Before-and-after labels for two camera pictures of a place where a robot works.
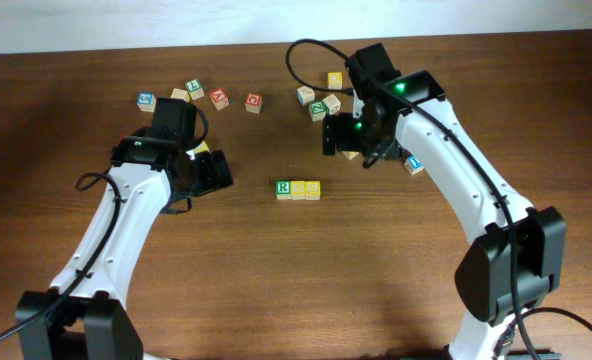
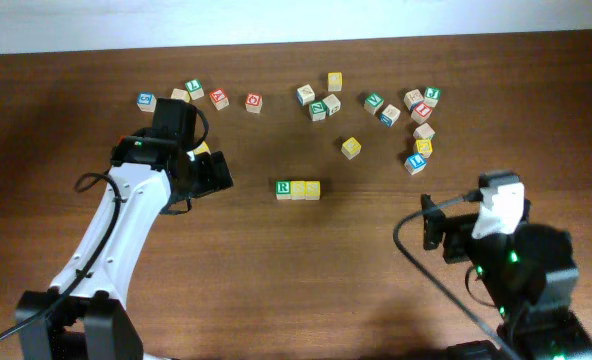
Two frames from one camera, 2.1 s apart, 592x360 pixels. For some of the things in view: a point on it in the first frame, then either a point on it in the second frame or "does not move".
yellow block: x=312 y=189 does not move
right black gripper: x=339 y=127 → x=454 y=229
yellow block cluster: x=298 y=190 does not move
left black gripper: x=216 y=175 does not move
